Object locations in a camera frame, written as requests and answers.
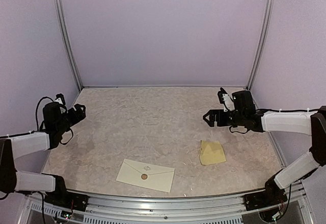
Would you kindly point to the aluminium frame post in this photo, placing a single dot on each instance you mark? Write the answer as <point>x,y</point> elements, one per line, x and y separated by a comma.
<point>261,43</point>
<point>67,44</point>

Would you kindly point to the left aluminium frame post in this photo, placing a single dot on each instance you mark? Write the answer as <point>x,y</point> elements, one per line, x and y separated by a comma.
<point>67,44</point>

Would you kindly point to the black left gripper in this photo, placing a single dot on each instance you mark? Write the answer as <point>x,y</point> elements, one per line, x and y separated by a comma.
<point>82,114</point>

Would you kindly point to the brown sticker sheet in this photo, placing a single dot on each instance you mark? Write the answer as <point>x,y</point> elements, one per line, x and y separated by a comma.
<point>211,152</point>

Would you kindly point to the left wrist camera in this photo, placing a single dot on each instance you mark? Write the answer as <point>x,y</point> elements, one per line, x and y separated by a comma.
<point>60,99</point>

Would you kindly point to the round brown seal sticker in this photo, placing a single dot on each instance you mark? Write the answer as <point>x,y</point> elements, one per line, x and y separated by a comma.
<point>144,176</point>

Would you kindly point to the cream paper envelope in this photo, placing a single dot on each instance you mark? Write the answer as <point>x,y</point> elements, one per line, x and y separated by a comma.
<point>160,178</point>

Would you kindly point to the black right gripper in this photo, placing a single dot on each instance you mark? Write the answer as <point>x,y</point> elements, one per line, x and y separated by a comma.
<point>212,113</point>

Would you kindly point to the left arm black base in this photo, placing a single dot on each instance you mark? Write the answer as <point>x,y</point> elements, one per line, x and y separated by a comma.
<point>63,198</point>

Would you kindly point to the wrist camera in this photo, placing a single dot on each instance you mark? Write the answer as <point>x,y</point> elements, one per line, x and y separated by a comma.
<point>225,100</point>
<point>60,99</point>

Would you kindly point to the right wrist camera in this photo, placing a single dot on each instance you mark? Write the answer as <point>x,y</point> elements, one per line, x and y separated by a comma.
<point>225,100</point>

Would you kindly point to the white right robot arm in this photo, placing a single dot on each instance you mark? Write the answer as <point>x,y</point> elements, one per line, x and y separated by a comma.
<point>239,110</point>

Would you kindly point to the right aluminium frame post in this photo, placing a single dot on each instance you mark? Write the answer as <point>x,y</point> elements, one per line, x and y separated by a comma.
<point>261,43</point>

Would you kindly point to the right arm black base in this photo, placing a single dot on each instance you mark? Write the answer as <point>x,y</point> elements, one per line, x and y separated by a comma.
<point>271,195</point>

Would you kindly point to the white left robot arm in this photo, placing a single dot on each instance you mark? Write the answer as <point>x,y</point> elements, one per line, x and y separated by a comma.
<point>57,120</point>

